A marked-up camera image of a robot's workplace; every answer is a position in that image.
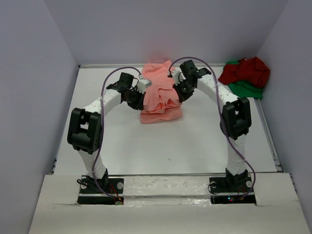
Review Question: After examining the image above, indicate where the green t shirt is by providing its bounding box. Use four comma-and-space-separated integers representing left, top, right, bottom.
225, 60, 263, 99

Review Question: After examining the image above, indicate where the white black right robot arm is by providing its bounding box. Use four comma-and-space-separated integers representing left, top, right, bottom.
167, 57, 253, 195

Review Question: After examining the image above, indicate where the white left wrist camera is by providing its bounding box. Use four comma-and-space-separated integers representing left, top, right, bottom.
136, 75, 152, 94

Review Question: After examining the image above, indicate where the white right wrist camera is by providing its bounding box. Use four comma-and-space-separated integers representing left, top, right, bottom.
168, 70, 181, 85

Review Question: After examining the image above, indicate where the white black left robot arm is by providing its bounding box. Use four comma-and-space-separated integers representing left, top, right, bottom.
67, 72, 152, 197

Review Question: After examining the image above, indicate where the red t shirt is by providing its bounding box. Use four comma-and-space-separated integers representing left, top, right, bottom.
218, 57, 271, 88

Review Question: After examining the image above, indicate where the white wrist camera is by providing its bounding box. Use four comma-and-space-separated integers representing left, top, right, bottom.
136, 75, 152, 94
168, 70, 181, 85

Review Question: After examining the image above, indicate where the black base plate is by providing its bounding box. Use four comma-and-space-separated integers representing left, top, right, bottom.
77, 176, 124, 205
207, 176, 256, 205

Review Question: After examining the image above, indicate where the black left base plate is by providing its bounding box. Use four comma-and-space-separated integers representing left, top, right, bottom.
77, 176, 124, 205

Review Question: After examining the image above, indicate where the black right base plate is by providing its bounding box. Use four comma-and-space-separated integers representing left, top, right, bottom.
207, 176, 256, 205

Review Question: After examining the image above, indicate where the white foam strip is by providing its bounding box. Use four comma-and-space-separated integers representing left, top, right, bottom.
123, 176, 211, 206

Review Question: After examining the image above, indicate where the pink t shirt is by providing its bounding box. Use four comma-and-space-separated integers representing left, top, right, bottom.
140, 60, 183, 124

